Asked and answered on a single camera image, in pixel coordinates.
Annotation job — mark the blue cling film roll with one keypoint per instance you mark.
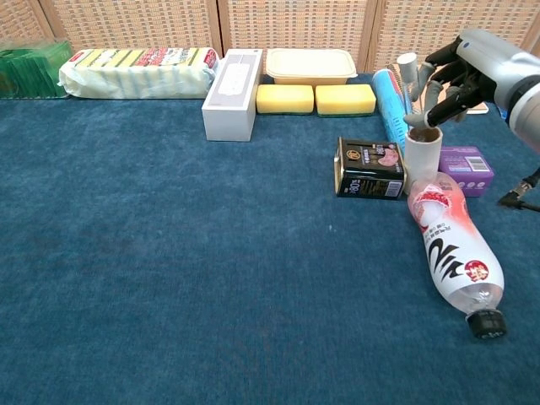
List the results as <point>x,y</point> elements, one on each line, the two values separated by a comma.
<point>390,109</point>

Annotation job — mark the small purple box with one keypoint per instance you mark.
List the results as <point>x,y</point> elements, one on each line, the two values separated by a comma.
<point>472,169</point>

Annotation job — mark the beige lidded food container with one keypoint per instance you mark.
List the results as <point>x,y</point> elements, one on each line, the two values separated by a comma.
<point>310,65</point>

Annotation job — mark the black luncheon meat tin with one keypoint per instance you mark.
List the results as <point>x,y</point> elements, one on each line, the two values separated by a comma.
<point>371,169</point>

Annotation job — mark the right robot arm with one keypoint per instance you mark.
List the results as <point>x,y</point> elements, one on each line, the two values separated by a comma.
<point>527,114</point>

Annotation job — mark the bagged yellow sponge multipack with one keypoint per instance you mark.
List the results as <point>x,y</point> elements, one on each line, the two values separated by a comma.
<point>135,76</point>

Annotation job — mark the blue carpet mat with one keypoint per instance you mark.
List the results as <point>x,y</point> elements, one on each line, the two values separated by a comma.
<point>169,253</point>

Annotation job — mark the clear test tube white cap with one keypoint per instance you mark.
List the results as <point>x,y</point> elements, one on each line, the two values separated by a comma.
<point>407,67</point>

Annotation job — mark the yellow sponge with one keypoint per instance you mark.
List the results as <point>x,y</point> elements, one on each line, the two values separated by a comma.
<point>345,100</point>
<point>284,99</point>

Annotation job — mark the white paper roll cardboard core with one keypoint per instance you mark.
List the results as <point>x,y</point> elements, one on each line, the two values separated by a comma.
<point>422,160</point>

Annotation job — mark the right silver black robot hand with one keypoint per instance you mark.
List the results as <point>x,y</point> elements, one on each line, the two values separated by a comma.
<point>489,59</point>

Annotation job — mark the plastic bottle pink white label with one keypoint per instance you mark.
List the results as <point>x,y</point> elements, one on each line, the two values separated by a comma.
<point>455,253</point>

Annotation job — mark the woven wooden folding screen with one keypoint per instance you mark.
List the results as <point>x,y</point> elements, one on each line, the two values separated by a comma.
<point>295,25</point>

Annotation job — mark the brown spiral notebook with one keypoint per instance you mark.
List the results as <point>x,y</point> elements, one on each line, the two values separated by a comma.
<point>478,109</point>

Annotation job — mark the green scouring pad pack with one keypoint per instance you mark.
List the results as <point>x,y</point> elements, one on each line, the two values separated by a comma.
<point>29,73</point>

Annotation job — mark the white power strip box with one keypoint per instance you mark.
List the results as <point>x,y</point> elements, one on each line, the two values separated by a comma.
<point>230,105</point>

